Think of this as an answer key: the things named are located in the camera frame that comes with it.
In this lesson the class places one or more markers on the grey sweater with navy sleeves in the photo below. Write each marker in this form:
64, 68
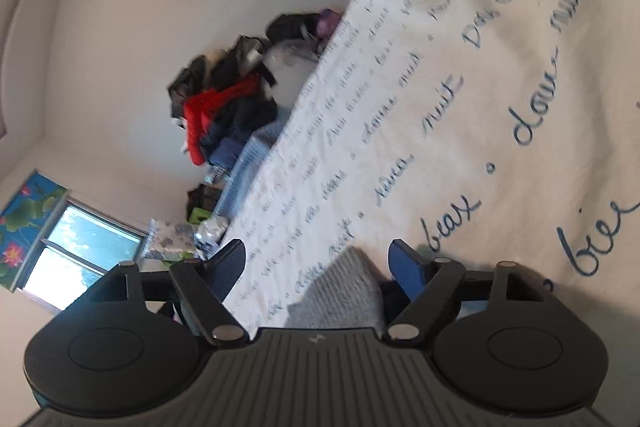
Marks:
340, 292

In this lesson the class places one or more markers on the floral wall poster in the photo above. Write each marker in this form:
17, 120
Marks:
20, 227

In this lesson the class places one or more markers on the dark brown bag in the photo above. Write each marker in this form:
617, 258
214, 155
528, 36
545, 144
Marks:
202, 199

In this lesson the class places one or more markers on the white script-printed bed sheet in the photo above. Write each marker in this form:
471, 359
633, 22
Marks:
500, 107

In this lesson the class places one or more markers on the pile of clothes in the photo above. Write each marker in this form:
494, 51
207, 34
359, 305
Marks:
225, 107

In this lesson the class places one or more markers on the clear plastic bag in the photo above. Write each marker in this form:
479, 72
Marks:
290, 67

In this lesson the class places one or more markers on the blue floral pillow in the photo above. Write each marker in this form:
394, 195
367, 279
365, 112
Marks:
167, 239

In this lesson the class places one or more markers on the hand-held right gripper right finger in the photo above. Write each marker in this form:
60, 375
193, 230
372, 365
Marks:
406, 268

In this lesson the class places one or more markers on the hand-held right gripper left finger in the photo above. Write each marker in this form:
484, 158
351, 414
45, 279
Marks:
229, 263

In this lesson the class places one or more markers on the white plastic bag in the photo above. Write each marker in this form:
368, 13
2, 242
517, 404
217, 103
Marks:
210, 232

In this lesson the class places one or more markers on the window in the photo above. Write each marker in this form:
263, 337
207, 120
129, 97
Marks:
80, 247

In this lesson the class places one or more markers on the black and purple bag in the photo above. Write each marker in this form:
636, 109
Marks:
295, 24

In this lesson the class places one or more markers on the light blue knitted blanket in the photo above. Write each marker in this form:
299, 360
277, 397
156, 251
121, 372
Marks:
250, 167

